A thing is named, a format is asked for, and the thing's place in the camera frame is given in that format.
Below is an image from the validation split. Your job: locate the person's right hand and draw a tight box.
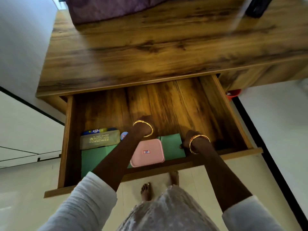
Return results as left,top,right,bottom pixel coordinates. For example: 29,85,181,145
180,130,205,150

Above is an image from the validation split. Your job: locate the person's left hand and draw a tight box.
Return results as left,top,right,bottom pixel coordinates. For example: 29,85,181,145
133,115,158,134

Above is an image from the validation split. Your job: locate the person's right forearm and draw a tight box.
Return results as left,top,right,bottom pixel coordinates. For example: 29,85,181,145
191,137,252,213

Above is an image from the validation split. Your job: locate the person's left forearm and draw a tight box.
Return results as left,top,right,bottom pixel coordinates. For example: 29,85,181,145
92,125,153,192

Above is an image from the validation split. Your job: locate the gold bangle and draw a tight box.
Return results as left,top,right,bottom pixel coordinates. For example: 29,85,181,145
189,134,211,155
133,120,154,137

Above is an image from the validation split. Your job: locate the green paper folder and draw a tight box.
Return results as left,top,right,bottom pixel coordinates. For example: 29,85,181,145
81,144,132,178
158,133,186,161

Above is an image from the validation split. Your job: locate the pink plastic box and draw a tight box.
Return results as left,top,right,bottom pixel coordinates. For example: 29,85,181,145
130,139,165,168

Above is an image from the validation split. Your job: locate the wooden desk drawer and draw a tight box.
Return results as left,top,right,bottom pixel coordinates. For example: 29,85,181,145
44,74,263,198

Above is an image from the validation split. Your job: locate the person's right foot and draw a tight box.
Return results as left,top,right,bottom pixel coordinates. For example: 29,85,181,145
168,171,180,186

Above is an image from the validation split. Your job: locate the person's foot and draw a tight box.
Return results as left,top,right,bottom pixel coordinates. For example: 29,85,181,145
168,171,180,186
141,182,153,202

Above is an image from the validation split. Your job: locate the olive fabric pouch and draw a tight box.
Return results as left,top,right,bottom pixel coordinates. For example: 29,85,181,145
80,130,121,150

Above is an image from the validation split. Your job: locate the blue and yellow tube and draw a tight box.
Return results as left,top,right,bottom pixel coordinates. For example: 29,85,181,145
82,128,117,136

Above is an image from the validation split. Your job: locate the red plastic container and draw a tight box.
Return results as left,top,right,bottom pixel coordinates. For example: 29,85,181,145
226,89,242,101

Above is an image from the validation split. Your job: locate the person's left foot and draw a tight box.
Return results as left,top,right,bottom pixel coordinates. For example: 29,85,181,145
141,182,153,202

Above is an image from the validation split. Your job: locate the white patterned dress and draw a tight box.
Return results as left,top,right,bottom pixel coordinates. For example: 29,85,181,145
117,185,219,231

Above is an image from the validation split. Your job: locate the wooden desk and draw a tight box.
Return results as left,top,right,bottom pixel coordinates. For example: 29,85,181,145
36,0,308,116

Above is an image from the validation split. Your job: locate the white right sleeve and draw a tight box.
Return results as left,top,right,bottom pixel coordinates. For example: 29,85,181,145
222,195,284,231

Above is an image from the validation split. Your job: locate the white sleeve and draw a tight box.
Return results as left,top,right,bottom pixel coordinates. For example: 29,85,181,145
37,172,118,231
222,195,284,231

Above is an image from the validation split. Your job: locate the white left sleeve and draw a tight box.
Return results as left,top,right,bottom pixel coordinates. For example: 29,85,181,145
37,172,118,231

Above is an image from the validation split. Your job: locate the purple cloth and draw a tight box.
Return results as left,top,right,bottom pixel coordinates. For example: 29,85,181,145
65,0,169,25

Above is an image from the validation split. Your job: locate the black object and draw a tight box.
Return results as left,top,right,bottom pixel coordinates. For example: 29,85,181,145
245,0,274,18

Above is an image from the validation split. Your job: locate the white cable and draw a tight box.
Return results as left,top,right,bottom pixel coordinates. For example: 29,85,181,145
229,0,254,31

